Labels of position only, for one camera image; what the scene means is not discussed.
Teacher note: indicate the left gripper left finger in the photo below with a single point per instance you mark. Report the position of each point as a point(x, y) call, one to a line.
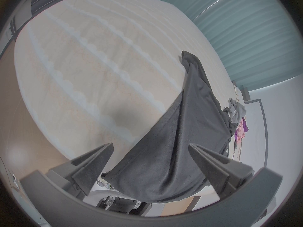
point(94, 169)

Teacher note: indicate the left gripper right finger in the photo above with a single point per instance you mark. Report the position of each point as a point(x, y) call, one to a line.
point(213, 167)

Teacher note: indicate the black T-shirt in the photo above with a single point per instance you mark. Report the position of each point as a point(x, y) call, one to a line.
point(175, 150)

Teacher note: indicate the pile of clothes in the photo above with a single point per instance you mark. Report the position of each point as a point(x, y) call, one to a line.
point(241, 131)

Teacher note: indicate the bed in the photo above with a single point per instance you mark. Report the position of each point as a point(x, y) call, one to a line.
point(94, 67)

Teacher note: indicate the white printed pillow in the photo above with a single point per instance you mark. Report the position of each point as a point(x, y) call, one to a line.
point(237, 92)

